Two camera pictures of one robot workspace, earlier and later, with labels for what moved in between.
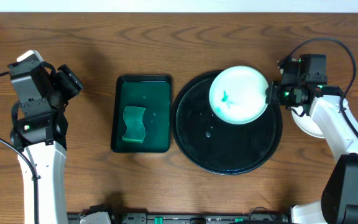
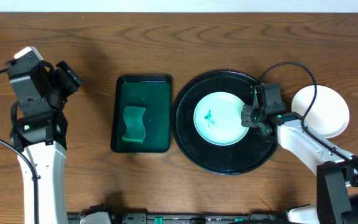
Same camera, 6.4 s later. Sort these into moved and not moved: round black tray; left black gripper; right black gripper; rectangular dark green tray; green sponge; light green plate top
Moved: light green plate top; right black gripper
Not moved: rectangular dark green tray; left black gripper; green sponge; round black tray
